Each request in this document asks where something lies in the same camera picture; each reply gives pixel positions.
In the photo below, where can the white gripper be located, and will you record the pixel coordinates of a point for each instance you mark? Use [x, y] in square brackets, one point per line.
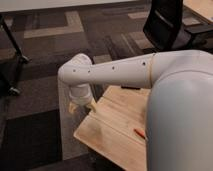
[81, 95]

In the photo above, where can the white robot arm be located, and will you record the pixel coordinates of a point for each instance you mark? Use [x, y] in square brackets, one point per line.
[179, 122]

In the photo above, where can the black rectangular block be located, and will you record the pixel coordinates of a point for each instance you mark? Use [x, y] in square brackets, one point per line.
[133, 88]

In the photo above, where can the orange carrot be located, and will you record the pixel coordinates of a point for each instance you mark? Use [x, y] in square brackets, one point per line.
[140, 133]

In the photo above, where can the black rolling stand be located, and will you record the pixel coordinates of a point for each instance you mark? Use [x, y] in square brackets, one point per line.
[11, 60]

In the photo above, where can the black office chair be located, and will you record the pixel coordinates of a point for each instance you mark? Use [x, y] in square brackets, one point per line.
[165, 30]

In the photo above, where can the wooden desk at top right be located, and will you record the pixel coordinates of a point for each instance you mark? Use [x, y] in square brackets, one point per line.
[203, 8]

